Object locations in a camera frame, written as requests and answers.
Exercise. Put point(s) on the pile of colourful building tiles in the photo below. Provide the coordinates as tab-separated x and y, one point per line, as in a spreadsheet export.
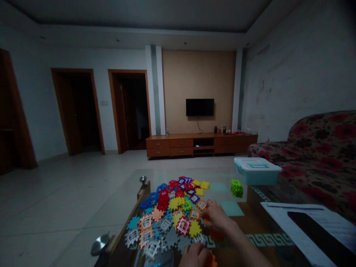
169	214

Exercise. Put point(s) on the black wall television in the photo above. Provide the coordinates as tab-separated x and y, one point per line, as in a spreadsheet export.
200	107

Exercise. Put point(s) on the person's right fingers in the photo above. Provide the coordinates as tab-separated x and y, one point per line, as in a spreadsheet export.
210	210

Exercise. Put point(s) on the floral red sofa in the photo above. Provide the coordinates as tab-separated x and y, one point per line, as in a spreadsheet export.
314	155

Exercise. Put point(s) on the person's right hand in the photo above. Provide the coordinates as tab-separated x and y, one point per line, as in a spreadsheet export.
219	218

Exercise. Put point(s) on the person's left fingers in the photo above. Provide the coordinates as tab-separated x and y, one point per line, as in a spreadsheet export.
196	247

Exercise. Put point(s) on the green cube of joined tiles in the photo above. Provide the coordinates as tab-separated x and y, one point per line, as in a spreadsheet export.
236	188

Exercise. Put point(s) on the round metal table knob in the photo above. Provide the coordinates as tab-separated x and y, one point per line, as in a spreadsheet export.
100	244
143	182

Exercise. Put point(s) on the translucent storage box white lid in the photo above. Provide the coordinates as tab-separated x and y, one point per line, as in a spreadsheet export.
257	171

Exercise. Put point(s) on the wooden doorway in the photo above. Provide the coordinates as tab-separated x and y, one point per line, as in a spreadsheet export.
78	111
130	111

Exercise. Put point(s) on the wooden television cabinet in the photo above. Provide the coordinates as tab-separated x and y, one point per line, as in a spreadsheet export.
200	144

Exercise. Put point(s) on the dark wooden door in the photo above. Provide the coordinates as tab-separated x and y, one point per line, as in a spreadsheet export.
14	116

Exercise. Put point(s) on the person's left hand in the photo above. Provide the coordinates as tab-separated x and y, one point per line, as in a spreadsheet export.
194	256

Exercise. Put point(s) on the white printed paper sheet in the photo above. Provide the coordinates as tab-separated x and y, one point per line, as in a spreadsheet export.
281	222

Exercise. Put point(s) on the orange interlocking plastic tile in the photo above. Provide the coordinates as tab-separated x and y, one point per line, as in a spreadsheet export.
212	261

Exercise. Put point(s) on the black flat device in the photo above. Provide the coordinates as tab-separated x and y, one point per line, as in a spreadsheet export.
325	236

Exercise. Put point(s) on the glass-topped wooden coffee table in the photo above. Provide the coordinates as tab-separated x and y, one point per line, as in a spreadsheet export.
250	222

